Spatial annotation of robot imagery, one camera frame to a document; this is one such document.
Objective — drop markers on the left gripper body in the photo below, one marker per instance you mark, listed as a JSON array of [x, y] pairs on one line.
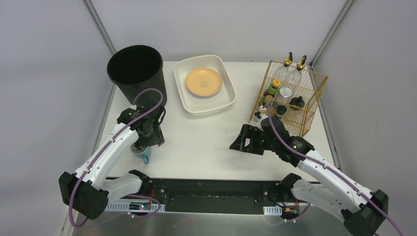
[[151, 141]]

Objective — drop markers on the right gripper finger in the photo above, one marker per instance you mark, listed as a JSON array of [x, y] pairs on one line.
[[243, 139], [256, 144]]

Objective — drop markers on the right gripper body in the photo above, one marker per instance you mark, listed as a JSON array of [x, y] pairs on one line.
[[253, 142]]

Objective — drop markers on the black cap spice jar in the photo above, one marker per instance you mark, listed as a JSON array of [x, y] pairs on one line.
[[280, 111]]

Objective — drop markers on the yellow label sauce bottle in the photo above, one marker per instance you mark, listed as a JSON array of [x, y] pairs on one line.
[[266, 101]]

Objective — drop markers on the silver lid salt shaker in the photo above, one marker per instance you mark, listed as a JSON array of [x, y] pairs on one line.
[[283, 95]]

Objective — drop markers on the yellow cap sauce bottle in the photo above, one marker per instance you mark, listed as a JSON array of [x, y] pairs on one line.
[[273, 88]]

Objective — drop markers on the glass bottle with brown sauce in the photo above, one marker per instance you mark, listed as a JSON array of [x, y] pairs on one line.
[[295, 76]]

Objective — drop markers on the clear glass oil bottle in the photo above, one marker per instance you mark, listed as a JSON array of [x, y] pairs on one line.
[[282, 72]]

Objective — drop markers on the yellow plate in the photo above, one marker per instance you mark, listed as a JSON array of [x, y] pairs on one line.
[[203, 81]]

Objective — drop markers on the black lid grinder jar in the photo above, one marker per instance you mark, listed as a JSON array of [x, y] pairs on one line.
[[296, 104]]

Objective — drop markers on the purple plate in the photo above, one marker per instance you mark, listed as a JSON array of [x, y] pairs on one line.
[[202, 96]]

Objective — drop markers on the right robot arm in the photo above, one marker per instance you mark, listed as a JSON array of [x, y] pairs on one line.
[[361, 210]]

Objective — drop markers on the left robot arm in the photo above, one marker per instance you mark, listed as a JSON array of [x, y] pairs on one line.
[[87, 191]]

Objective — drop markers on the blue mug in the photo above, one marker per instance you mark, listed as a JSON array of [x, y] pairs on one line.
[[143, 153]]

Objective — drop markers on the white rectangular tub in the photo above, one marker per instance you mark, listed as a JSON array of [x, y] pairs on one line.
[[197, 106]]

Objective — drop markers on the black plastic bin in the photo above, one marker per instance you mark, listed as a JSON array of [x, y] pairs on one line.
[[136, 68]]

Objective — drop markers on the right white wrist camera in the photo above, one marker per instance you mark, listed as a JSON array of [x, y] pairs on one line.
[[261, 114]]

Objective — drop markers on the gold wire basket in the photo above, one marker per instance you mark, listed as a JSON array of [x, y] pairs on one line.
[[311, 88]]

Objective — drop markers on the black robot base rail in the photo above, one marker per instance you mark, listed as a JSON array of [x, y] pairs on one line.
[[230, 197]]

